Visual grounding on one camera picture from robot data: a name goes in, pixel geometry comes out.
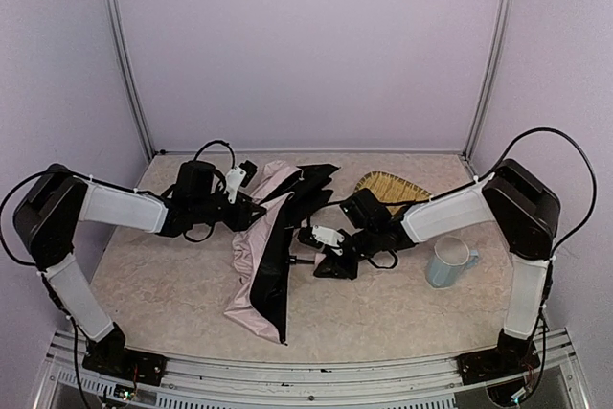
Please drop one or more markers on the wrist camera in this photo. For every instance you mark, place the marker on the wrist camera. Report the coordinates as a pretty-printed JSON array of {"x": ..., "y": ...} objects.
[
  {"x": 239, "y": 177},
  {"x": 321, "y": 238}
]

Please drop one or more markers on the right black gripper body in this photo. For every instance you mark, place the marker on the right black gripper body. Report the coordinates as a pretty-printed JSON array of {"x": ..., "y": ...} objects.
[{"x": 330, "y": 253}]

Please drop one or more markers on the right aluminium frame post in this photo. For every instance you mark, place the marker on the right aluminium frame post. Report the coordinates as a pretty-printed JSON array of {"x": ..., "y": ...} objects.
[{"x": 502, "y": 16}]

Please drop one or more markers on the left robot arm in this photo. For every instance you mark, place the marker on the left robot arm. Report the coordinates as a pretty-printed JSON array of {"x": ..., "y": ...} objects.
[{"x": 59, "y": 199}]

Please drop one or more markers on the left aluminium frame post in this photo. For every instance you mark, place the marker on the left aluminium frame post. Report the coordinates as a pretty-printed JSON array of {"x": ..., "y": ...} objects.
[{"x": 121, "y": 50}]

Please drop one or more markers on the light blue ceramic mug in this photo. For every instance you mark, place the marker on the light blue ceramic mug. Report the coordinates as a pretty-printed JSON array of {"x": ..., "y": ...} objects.
[{"x": 451, "y": 258}]

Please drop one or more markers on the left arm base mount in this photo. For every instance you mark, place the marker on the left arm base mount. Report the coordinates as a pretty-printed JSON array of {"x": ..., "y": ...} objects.
[{"x": 127, "y": 364}]

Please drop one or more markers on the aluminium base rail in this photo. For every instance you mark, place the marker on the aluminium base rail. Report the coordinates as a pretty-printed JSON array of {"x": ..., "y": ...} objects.
[{"x": 433, "y": 381}]

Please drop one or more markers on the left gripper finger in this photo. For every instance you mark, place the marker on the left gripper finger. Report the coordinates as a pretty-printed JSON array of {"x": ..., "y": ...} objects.
[
  {"x": 247, "y": 207},
  {"x": 241, "y": 220}
]

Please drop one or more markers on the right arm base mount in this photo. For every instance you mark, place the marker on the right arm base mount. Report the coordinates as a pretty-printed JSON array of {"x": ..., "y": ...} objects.
[{"x": 490, "y": 364}]

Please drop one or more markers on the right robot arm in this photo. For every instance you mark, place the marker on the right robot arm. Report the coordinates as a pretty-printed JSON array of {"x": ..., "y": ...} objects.
[{"x": 526, "y": 212}]

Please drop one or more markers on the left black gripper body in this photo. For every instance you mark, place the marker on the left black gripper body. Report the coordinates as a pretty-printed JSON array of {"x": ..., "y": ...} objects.
[{"x": 244, "y": 213}]

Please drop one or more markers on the aluminium frame post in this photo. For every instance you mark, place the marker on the aluminium frame post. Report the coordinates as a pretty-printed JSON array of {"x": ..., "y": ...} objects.
[
  {"x": 502, "y": 16},
  {"x": 121, "y": 50}
]

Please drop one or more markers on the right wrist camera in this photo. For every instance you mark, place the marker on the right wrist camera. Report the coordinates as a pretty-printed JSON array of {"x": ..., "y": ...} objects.
[{"x": 321, "y": 238}]

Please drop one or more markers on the woven bamboo tray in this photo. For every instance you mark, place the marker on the woven bamboo tray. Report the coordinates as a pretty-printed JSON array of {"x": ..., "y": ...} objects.
[{"x": 391, "y": 189}]

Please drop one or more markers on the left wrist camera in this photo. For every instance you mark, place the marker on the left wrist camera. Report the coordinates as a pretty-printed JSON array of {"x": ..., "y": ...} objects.
[{"x": 239, "y": 177}]

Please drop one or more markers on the pink and black folding umbrella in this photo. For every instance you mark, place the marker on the pink and black folding umbrella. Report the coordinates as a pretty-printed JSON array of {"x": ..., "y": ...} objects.
[{"x": 261, "y": 254}]

